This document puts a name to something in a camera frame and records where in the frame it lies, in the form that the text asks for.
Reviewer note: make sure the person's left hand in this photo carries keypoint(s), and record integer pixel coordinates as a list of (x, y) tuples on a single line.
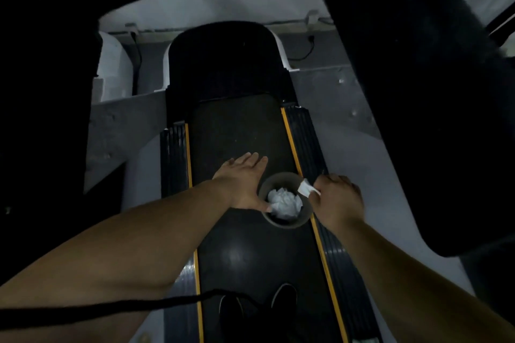
[(239, 186)]

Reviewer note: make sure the person's right hand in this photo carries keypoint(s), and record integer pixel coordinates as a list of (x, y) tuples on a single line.
[(338, 202)]

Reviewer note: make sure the person's left little finger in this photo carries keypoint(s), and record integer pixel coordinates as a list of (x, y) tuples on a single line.
[(225, 166)]

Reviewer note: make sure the person's right fingers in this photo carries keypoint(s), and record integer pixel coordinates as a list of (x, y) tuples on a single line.
[(320, 190)]

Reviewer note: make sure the person's left middle finger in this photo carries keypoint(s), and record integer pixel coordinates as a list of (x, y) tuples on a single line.
[(253, 161)]

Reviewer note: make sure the person's left thumb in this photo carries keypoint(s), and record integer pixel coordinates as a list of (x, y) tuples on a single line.
[(263, 203)]

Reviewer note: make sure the white tissue piece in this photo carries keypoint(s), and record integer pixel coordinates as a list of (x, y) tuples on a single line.
[(305, 188)]

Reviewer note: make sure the person's left forearm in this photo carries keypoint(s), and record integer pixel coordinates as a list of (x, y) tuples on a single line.
[(120, 250)]

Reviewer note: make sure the person's right forearm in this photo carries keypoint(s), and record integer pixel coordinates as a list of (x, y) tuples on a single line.
[(410, 294)]

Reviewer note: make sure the crumpled white tissue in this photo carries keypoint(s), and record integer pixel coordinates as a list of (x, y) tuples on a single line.
[(285, 203)]

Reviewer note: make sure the grey round bowl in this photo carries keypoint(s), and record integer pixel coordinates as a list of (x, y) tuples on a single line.
[(281, 181)]

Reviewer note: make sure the black treadmill with yellow stripes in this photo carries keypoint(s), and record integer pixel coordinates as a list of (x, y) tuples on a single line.
[(237, 133)]

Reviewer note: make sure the person's right black shoe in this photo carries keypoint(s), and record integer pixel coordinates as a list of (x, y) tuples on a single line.
[(285, 310)]

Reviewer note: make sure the person's black shoe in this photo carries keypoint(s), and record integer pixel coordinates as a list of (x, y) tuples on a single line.
[(285, 310), (231, 318)]

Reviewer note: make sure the person's left black shoe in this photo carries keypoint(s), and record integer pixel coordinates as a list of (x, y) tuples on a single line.
[(231, 318)]

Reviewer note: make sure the black treadmill console frame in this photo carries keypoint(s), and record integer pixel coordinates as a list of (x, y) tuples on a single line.
[(434, 93)]

